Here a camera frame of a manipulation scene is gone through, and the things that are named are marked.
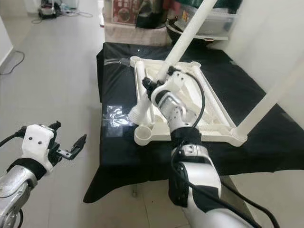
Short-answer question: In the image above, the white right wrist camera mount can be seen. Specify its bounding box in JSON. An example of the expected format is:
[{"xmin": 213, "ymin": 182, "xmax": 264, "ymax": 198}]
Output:
[{"xmin": 154, "ymin": 66, "xmax": 196, "ymax": 104}]

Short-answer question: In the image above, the clear plastic container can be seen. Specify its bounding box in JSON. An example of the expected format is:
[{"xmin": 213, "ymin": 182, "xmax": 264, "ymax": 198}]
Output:
[{"xmin": 176, "ymin": 7, "xmax": 239, "ymax": 39}]

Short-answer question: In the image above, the green pot lid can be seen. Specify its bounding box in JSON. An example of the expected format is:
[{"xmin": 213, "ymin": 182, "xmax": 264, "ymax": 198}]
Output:
[{"xmin": 173, "ymin": 0, "xmax": 244, "ymax": 11}]

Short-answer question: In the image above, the pale cable bundle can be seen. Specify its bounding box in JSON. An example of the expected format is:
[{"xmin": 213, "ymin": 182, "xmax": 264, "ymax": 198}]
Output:
[{"xmin": 57, "ymin": 7, "xmax": 92, "ymax": 19}]

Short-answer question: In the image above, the white plastic children table top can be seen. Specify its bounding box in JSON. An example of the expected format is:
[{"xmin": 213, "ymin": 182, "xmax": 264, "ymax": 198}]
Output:
[{"xmin": 128, "ymin": 56, "xmax": 249, "ymax": 147}]

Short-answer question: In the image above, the beige ribbed box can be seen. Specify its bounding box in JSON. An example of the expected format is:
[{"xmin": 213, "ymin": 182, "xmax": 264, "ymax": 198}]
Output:
[{"xmin": 104, "ymin": 23, "xmax": 168, "ymax": 47}]

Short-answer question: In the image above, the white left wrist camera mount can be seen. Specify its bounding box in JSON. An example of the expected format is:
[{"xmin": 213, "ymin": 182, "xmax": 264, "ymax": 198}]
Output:
[{"xmin": 23, "ymin": 124, "xmax": 56, "ymax": 172}]

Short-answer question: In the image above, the upright vacuum cleaner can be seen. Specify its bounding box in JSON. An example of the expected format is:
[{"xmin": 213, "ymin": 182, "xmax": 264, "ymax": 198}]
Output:
[{"xmin": 38, "ymin": 0, "xmax": 58, "ymax": 20}]

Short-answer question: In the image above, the storage box with red poster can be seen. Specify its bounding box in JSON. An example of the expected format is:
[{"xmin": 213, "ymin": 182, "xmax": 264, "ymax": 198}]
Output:
[{"xmin": 103, "ymin": 0, "xmax": 146, "ymax": 26}]

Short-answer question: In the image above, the black tablecloth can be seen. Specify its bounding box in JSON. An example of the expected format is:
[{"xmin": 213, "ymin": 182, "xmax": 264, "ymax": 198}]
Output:
[{"xmin": 83, "ymin": 42, "xmax": 304, "ymax": 204}]

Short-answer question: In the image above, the black bag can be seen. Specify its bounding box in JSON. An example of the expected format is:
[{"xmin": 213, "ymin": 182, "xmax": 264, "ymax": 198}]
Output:
[{"xmin": 135, "ymin": 0, "xmax": 170, "ymax": 30}]

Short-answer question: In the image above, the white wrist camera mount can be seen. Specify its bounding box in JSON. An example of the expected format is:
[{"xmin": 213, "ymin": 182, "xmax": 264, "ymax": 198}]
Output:
[
  {"xmin": 154, "ymin": 66, "xmax": 196, "ymax": 104},
  {"xmin": 23, "ymin": 124, "xmax": 56, "ymax": 172}
]

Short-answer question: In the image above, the black floor cable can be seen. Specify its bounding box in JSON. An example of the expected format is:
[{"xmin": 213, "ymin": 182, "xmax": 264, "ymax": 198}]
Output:
[{"xmin": 0, "ymin": 49, "xmax": 26, "ymax": 76}]

